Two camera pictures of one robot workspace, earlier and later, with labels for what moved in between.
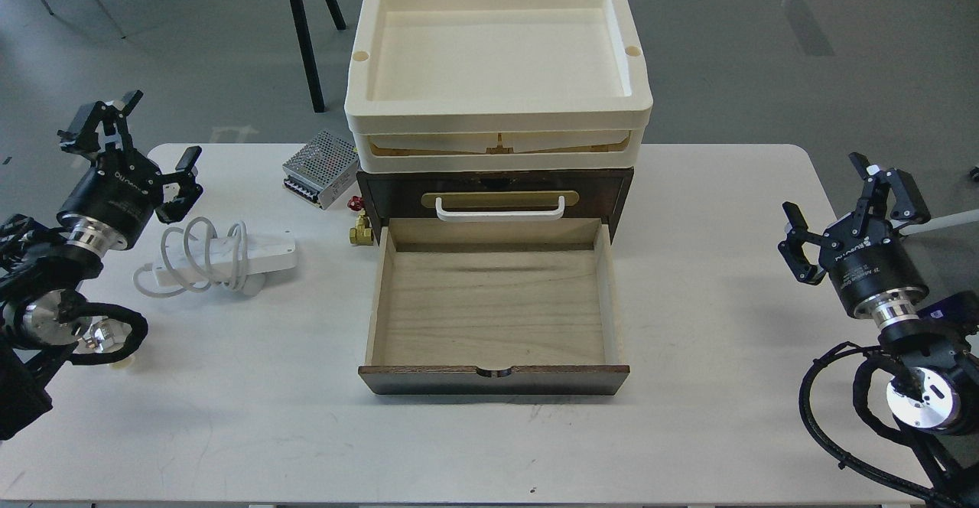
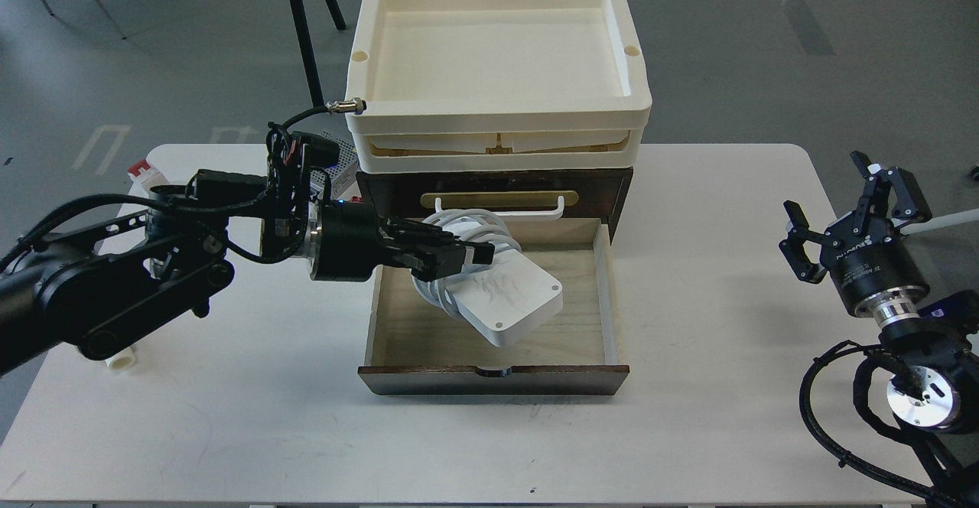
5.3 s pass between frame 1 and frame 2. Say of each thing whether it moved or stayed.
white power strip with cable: moved
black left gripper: moved
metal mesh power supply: stayed
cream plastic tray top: stayed
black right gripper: stayed
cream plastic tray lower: stayed
